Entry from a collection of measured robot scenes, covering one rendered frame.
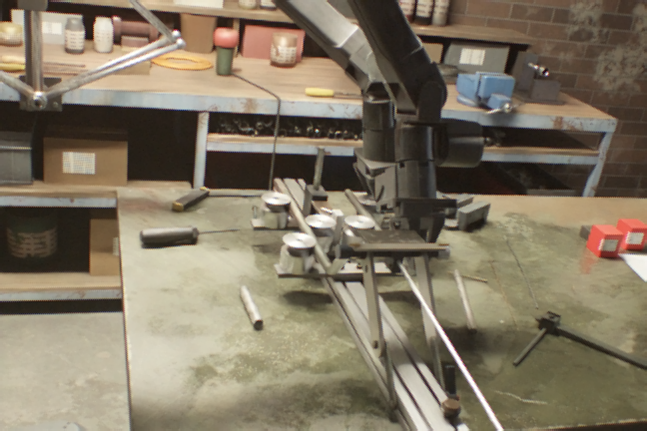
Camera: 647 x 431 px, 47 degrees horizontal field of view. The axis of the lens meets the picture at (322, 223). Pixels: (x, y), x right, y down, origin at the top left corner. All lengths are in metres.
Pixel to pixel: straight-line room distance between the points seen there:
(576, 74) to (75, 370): 2.70
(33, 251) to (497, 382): 2.04
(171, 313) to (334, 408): 0.29
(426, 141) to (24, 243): 1.96
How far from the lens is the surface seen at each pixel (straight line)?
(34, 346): 2.61
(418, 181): 1.05
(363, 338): 1.02
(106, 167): 2.57
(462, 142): 1.09
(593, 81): 3.99
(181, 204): 1.40
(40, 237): 2.78
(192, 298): 1.11
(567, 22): 3.82
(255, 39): 3.06
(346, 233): 1.20
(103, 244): 2.70
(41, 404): 2.36
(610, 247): 1.54
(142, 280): 1.16
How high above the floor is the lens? 1.44
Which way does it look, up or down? 23 degrees down
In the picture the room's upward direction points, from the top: 8 degrees clockwise
